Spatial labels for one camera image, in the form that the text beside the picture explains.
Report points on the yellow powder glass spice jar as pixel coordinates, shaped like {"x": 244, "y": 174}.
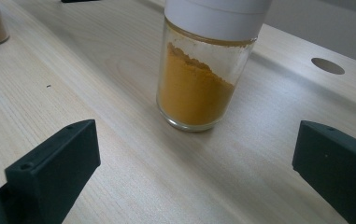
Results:
{"x": 197, "y": 93}

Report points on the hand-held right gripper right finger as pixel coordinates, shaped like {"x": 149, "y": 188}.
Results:
{"x": 340, "y": 168}

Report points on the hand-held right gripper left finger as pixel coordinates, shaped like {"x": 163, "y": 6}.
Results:
{"x": 54, "y": 168}

